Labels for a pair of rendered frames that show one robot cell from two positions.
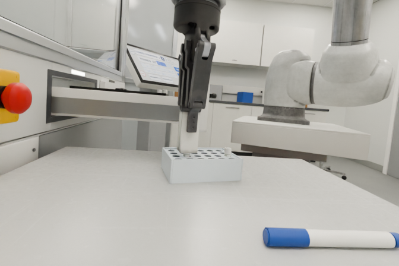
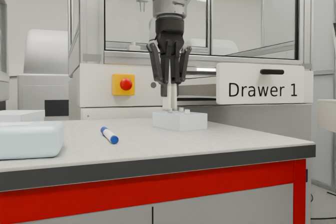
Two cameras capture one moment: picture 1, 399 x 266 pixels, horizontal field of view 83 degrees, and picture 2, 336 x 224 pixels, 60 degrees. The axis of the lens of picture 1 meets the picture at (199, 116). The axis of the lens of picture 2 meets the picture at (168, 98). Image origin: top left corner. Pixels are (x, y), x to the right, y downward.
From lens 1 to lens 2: 74 cm
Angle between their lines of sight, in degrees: 75
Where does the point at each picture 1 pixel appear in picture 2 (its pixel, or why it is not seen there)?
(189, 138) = (165, 100)
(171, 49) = not seen: outside the picture
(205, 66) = (152, 56)
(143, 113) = (199, 92)
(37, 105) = not seen: hidden behind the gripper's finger
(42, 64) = not seen: hidden behind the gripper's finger
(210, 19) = (160, 27)
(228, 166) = (173, 119)
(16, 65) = (147, 71)
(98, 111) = (186, 92)
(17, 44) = (147, 62)
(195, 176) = (160, 123)
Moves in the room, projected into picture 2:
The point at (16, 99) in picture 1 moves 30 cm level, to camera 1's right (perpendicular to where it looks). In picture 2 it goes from (122, 84) to (136, 81)
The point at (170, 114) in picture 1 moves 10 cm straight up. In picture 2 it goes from (209, 91) to (209, 56)
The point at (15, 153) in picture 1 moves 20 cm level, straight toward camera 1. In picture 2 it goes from (148, 112) to (106, 116)
